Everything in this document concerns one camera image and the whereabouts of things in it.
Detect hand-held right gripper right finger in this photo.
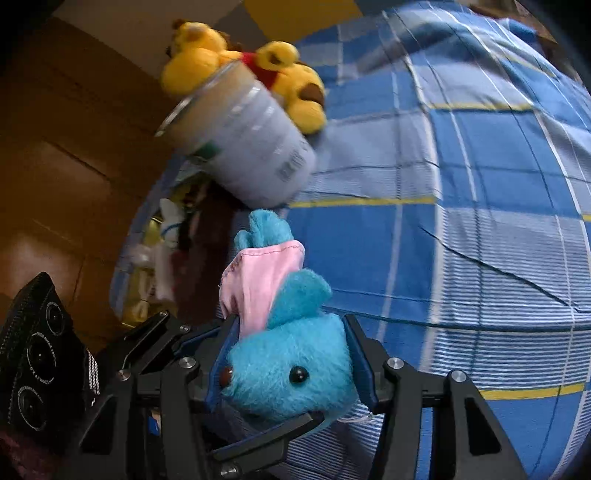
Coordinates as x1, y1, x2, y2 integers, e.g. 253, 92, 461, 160
344, 314, 529, 480

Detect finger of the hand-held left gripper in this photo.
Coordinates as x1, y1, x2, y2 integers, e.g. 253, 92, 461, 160
203, 408, 326, 480
117, 311, 227, 370

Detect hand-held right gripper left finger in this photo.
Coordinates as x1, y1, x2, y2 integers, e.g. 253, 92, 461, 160
55, 318, 241, 480

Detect teal plush toy pink dress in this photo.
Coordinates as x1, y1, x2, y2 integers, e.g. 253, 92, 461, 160
219, 210, 375, 425

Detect white sock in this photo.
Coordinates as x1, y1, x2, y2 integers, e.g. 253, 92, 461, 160
159, 198, 181, 250

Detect brown wooden wardrobe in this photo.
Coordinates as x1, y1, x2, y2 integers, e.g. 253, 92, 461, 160
0, 14, 185, 352

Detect large white tin can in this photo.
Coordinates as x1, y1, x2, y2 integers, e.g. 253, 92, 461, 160
154, 60, 317, 208

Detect yellow bear plush toy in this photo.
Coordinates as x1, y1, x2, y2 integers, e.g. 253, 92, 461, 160
161, 19, 328, 136

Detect yellow bear plush red shirt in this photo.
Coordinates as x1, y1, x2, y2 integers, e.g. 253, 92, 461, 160
231, 41, 301, 88

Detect yellow and blue headboard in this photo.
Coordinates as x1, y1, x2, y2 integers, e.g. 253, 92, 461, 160
242, 0, 365, 35

